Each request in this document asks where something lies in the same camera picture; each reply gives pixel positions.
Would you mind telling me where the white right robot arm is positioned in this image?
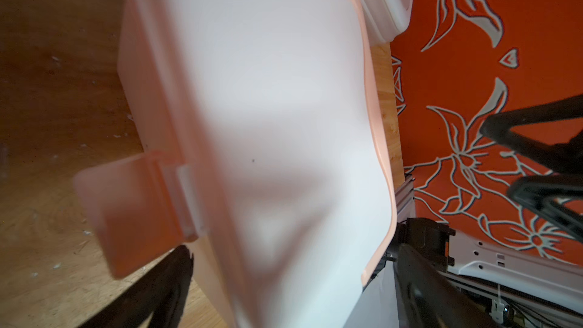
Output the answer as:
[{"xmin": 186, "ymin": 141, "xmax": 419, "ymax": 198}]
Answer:
[{"xmin": 389, "ymin": 95, "xmax": 582, "ymax": 314}]

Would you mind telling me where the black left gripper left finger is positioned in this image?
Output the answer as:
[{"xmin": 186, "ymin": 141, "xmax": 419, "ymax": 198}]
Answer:
[{"xmin": 81, "ymin": 245, "xmax": 194, "ymax": 327}]

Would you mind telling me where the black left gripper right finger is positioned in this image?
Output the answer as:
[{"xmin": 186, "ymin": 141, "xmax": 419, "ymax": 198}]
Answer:
[{"xmin": 396, "ymin": 244, "xmax": 499, "ymax": 328}]

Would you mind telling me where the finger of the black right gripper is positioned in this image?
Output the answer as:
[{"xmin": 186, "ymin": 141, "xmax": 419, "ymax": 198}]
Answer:
[
  {"xmin": 506, "ymin": 175, "xmax": 582, "ymax": 243},
  {"xmin": 480, "ymin": 94, "xmax": 582, "ymax": 174}
]

